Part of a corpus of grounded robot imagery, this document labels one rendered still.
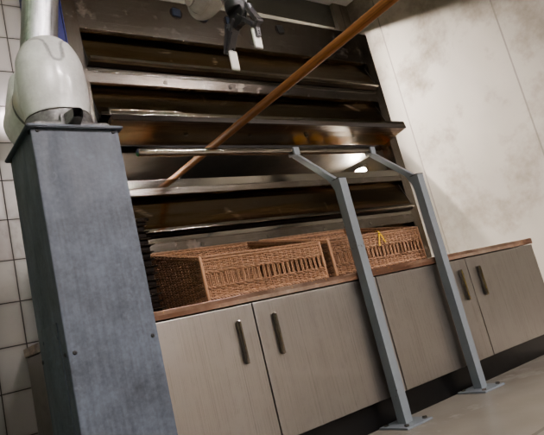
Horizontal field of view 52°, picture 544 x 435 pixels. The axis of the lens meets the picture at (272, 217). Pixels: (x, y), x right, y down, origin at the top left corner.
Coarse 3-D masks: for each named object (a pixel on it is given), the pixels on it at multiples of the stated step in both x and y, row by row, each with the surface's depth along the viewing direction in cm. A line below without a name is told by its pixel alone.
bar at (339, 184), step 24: (312, 168) 230; (336, 192) 218; (432, 216) 243; (360, 240) 213; (432, 240) 242; (360, 264) 211; (456, 288) 238; (456, 312) 235; (384, 336) 206; (384, 360) 205; (480, 384) 228; (408, 408) 202
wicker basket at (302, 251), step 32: (160, 256) 204; (192, 256) 186; (224, 256) 188; (256, 256) 197; (288, 256) 205; (320, 256) 215; (160, 288) 206; (192, 288) 188; (224, 288) 185; (256, 288) 193
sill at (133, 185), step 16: (240, 176) 266; (256, 176) 272; (272, 176) 277; (288, 176) 283; (304, 176) 289; (320, 176) 296; (336, 176) 303; (352, 176) 310; (368, 176) 318; (384, 176) 326
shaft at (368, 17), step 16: (384, 0) 141; (368, 16) 146; (352, 32) 152; (336, 48) 158; (304, 64) 169; (288, 80) 175; (272, 96) 183; (256, 112) 192; (240, 128) 203; (192, 160) 231; (176, 176) 244
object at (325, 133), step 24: (120, 120) 222; (144, 120) 228; (168, 120) 234; (192, 120) 241; (216, 120) 249; (264, 120) 265; (288, 120) 275; (120, 144) 239; (144, 144) 246; (168, 144) 253; (192, 144) 260; (240, 144) 277; (264, 144) 286; (288, 144) 295; (312, 144) 305; (336, 144) 316; (360, 144) 328; (384, 144) 341
